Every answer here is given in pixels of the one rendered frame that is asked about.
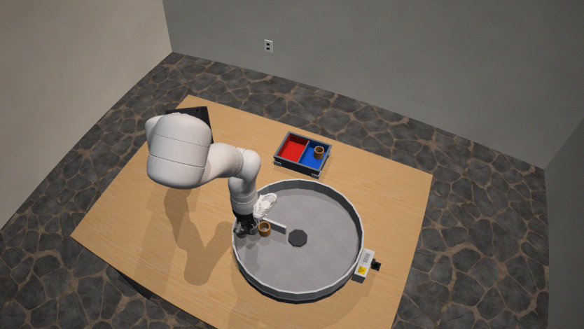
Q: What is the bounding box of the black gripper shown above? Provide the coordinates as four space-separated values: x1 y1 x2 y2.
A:
232 209 255 235

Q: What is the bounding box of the bronze bushing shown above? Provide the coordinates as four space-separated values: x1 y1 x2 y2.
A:
258 221 270 237
314 146 324 160

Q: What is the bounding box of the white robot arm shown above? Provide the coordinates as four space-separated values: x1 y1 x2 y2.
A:
145 113 277 221

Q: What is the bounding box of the grey round turntable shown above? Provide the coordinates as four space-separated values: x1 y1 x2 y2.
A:
232 178 381 305

